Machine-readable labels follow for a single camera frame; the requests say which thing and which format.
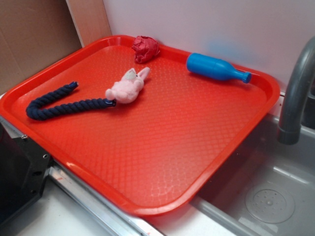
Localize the red paper ball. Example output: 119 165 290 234
131 36 160 63

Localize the red plastic tray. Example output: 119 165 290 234
0 35 280 216

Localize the pink plush bunny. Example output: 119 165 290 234
105 67 151 104

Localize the blue plastic bottle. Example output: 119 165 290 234
186 53 252 84

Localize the light wooden board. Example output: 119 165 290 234
66 0 112 47

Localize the grey toy sink basin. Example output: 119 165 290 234
147 92 315 236

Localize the grey faucet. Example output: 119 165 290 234
277 37 315 145

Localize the brown cardboard panel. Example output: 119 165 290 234
0 0 81 94

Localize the dark blue rope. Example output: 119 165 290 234
26 81 117 121

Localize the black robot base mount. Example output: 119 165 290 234
0 126 52 226

